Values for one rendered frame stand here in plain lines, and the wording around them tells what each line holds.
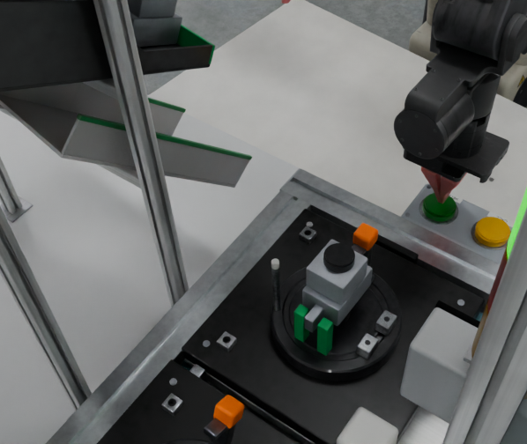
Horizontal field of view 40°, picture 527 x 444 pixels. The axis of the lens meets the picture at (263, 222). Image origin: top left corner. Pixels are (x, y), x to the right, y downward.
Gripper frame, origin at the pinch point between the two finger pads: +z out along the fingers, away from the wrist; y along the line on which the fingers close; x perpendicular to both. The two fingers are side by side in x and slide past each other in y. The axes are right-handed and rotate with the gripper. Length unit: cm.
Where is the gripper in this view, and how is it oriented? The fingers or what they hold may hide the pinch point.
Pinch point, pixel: (443, 195)
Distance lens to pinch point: 91.7
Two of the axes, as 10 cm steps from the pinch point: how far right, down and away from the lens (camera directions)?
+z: 0.3, 6.4, 7.7
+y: 8.1, 4.3, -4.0
